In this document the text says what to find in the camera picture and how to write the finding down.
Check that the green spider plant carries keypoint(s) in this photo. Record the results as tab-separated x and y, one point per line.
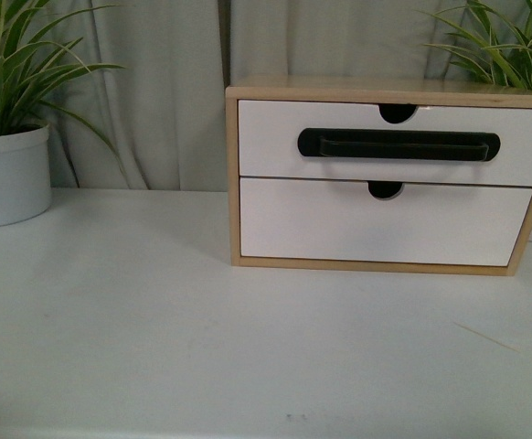
487	44
32	66

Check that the left white plant pot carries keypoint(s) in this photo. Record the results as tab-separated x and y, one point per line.
25	189

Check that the right green spider plant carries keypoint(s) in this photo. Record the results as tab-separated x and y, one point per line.
487	44

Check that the wooden drawer cabinet frame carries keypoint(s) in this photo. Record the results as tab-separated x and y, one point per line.
397	101

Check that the white drawer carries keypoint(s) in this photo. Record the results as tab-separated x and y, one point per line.
339	220
269	130

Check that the grey curtain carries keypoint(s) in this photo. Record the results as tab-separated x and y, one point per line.
157	120

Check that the left green spider plant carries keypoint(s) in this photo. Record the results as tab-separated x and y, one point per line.
32	66

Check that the black drawer handle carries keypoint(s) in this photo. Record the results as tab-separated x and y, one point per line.
399	145

